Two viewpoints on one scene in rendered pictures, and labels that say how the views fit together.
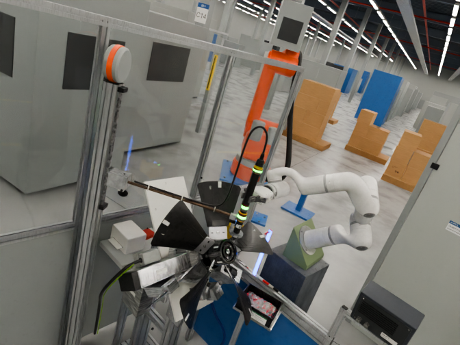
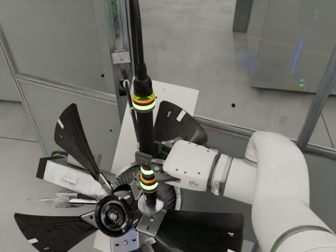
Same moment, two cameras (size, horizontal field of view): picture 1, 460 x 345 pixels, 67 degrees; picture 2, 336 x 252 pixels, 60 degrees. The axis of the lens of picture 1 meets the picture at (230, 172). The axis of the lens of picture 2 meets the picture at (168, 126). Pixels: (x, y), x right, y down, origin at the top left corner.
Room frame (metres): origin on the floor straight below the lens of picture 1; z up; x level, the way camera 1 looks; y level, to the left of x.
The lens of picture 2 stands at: (1.43, -0.57, 1.95)
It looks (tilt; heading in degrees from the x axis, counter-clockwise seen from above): 41 degrees down; 75
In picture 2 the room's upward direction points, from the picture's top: straight up
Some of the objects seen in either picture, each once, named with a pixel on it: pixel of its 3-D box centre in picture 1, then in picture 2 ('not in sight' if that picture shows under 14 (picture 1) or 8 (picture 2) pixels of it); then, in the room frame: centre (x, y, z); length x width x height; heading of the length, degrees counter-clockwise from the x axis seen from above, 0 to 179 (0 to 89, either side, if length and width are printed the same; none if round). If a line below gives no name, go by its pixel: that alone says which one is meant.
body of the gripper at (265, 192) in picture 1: (261, 194); (193, 165); (1.58, -0.18, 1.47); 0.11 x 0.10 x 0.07; 144
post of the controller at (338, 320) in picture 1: (337, 322); not in sight; (1.47, -0.76, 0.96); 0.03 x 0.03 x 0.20; 54
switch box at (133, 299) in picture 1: (138, 290); not in sight; (1.51, 0.29, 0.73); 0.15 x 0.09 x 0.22; 54
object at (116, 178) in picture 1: (118, 179); (121, 64); (1.51, 0.51, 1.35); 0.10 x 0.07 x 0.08; 89
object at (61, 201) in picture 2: (172, 285); (64, 201); (1.22, 0.10, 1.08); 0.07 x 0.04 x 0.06; 154
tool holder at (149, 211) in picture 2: (236, 224); (149, 191); (1.50, -0.11, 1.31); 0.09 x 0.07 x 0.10; 89
